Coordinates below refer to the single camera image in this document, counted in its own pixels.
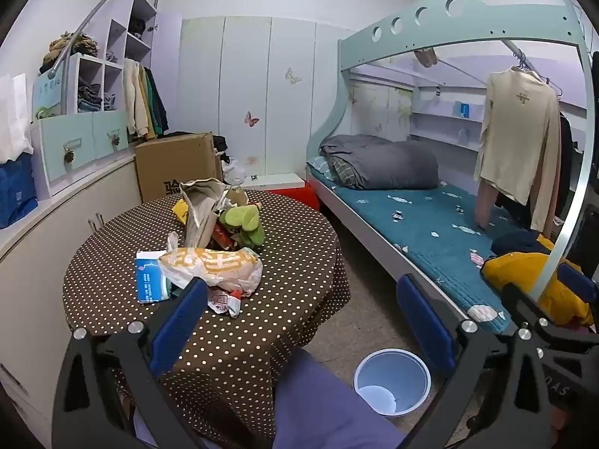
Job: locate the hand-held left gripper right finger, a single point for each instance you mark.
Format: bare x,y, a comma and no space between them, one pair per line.
426,322

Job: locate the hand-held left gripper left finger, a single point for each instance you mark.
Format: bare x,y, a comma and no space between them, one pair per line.
180,318

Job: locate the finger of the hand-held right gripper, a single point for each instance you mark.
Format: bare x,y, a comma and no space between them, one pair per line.
519,304
578,280

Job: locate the red white wrapper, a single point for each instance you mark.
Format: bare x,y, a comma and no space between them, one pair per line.
224,304

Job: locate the blue white carton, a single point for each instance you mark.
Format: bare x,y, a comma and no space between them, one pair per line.
149,280

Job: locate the yellow white plastic bag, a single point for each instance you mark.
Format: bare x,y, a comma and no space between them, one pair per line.
220,266

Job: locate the light blue plastic bin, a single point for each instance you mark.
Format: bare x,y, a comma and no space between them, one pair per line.
374,369

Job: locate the red packet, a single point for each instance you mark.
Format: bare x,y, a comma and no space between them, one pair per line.
225,238

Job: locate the grey brown paper bag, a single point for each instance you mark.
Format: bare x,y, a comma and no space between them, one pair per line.
201,215

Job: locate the yellow snack packet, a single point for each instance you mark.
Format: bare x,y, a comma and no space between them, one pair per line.
180,210

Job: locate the green fleece cloth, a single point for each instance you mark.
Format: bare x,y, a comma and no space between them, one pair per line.
243,220

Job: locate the yellow garment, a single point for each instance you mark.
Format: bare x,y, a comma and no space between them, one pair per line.
514,276

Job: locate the navy garment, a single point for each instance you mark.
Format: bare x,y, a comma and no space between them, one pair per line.
519,243

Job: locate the teal quilted mattress cover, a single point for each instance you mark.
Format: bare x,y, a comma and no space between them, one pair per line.
421,224

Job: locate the brown polka-dot tablecloth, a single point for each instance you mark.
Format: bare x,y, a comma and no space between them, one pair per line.
281,313

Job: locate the pink hanging garment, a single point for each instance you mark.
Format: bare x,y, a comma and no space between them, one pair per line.
484,206

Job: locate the person's purple trouser leg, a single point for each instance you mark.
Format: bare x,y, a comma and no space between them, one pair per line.
318,407

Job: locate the white low cabinet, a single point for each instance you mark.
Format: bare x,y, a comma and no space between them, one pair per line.
37,266

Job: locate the beige hanging sweater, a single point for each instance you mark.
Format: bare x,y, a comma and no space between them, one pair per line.
519,140

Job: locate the brown cardboard box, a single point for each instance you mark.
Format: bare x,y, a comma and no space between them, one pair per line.
178,163

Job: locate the grey quilt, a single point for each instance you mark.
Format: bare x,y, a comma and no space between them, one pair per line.
397,163

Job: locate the red storage bench white top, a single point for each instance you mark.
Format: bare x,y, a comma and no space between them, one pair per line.
290,189

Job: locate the pale pink butterfly decal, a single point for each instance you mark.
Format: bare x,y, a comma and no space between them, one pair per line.
251,160

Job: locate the black clothes pile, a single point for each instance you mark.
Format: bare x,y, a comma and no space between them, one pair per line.
220,143

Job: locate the teal checked pillow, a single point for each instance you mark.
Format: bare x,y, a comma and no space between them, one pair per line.
320,168

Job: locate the small blue box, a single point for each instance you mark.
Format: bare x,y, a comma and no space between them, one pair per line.
463,110

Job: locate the pale teal drawer cabinet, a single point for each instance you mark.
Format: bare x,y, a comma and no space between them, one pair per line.
61,149

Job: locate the blue bag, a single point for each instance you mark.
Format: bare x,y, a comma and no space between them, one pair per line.
16,191

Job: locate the green hanging garment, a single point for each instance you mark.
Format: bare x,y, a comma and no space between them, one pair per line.
152,112

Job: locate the dark hanging jacket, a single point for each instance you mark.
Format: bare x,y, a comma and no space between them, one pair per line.
161,107

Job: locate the cream hanging garment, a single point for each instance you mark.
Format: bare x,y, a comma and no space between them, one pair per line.
133,103

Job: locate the folded jeans stack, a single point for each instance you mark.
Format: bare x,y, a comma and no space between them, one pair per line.
89,98

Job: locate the white wardrobe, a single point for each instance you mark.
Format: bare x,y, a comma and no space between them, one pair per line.
243,79

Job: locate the brown hanging pouch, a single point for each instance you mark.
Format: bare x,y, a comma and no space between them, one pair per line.
427,57

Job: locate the light blue printed board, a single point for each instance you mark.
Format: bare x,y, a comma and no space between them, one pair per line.
49,89

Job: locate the beige butterfly decal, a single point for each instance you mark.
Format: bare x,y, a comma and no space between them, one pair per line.
293,76

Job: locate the olive clothes pile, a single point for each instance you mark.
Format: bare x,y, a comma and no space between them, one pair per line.
70,46

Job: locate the black folded clothes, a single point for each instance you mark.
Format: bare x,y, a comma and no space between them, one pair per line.
136,27

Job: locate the white cubby shelf unit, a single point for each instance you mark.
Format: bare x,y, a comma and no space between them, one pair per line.
140,14

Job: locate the grey metal handrail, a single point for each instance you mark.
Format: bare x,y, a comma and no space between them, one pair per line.
100,4

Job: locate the white wall shelves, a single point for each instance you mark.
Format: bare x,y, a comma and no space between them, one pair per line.
444,126

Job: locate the metal clothes rail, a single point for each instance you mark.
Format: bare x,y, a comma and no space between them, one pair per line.
514,49

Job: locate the pale teal bunk bed frame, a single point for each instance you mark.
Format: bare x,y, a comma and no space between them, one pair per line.
421,32

